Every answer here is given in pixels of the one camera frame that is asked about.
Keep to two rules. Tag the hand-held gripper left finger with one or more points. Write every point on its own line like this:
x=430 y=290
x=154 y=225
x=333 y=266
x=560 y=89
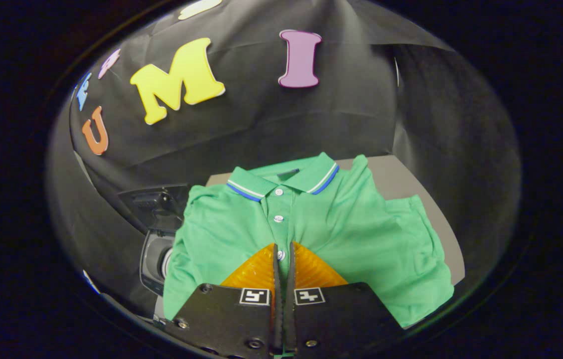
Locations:
x=221 y=314

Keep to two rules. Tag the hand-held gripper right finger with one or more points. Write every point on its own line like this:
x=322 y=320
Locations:
x=341 y=314

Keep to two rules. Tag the green polo shirt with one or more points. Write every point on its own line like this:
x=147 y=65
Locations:
x=361 y=234

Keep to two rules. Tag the dark glass washing machine lid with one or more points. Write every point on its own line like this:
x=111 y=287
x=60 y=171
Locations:
x=157 y=207

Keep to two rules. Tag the black backdrop cloth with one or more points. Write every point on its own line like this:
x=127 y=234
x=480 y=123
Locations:
x=261 y=119

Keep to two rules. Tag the beige cabinet with dark frame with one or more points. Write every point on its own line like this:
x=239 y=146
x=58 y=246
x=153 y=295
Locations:
x=401 y=177

